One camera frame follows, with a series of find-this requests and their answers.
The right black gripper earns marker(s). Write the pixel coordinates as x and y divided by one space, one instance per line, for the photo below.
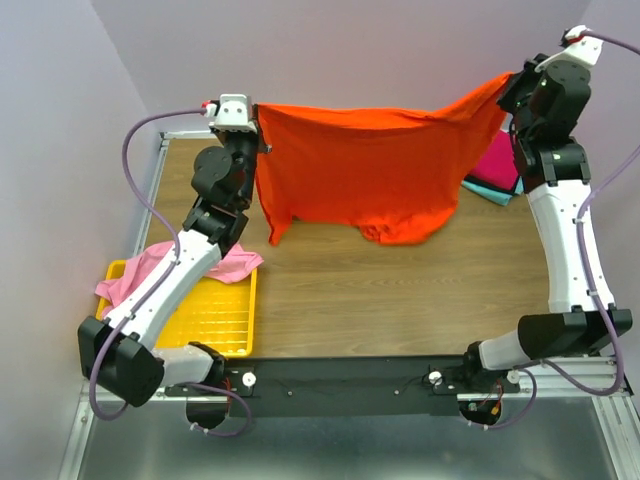
527 74

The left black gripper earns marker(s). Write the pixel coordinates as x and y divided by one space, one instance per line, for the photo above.
258 137

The orange t shirt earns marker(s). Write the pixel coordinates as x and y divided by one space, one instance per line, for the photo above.
392 173

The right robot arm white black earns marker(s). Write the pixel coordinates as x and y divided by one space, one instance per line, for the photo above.
583 316

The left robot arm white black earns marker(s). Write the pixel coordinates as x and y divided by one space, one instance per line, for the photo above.
119 353

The folded magenta t shirt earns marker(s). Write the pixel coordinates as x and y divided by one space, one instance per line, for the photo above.
497 161

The pink t shirt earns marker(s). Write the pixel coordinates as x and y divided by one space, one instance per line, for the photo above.
236 266

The folded teal t shirt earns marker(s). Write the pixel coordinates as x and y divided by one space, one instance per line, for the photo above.
493 193

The yellow plastic tray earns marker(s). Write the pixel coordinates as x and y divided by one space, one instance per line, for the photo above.
216 314

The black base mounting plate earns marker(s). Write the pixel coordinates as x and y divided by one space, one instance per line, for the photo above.
345 386

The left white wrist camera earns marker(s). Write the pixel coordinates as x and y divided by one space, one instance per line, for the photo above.
230 113

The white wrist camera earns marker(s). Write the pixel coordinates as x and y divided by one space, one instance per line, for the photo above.
230 113
578 47

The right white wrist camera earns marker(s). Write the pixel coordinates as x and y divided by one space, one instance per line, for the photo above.
578 47

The aluminium frame rail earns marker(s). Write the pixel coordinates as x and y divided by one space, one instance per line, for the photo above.
136 379

